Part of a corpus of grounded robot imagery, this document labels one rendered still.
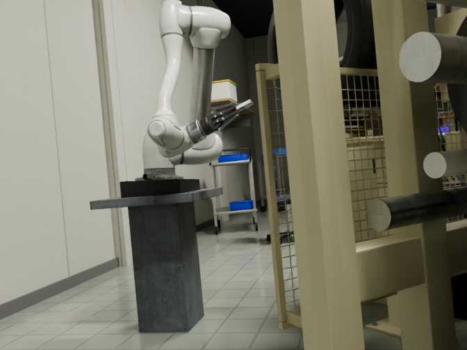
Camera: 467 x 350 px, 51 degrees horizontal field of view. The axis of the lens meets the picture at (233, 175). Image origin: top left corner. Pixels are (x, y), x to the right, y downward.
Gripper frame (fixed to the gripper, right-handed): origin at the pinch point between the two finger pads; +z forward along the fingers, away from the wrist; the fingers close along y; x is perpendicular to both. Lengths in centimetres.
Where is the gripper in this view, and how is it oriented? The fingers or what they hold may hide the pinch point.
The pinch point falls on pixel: (244, 105)
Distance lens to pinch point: 206.8
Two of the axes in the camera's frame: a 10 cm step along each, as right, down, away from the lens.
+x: -3.5, -3.0, -8.9
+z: 8.7, -4.5, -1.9
